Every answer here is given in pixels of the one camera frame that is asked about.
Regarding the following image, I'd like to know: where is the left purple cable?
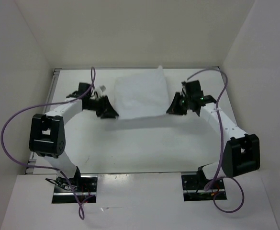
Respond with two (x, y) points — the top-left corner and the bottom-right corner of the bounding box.
(0, 66), (97, 220)

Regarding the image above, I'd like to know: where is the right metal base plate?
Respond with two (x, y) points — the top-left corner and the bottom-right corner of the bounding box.
(181, 172), (227, 202)

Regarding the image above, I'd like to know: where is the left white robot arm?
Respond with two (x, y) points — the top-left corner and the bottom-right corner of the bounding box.
(29, 82), (119, 192)

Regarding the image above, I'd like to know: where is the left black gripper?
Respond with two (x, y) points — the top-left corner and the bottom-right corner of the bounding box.
(85, 94), (119, 119)

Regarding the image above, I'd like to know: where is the purple cable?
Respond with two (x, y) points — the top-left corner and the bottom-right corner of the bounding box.
(186, 69), (245, 213)
(0, 66), (97, 220)

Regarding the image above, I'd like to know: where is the white skirt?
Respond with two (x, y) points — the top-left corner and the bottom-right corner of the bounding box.
(114, 65), (170, 120)

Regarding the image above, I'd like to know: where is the aluminium table frame rail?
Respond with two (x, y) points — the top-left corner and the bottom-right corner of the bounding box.
(24, 67), (221, 174)

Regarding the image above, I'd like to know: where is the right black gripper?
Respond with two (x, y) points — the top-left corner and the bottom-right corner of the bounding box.
(166, 92), (192, 115)

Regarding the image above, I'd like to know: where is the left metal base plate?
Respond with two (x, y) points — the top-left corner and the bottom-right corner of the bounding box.
(46, 175), (98, 204)

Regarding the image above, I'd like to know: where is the metal base plate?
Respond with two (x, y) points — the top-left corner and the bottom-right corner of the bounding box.
(46, 175), (98, 204)
(181, 172), (227, 202)

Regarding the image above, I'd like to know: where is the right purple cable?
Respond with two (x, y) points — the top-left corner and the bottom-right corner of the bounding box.
(186, 69), (245, 213)

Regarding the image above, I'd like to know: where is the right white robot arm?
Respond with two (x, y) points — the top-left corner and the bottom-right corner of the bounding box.
(167, 80), (260, 190)

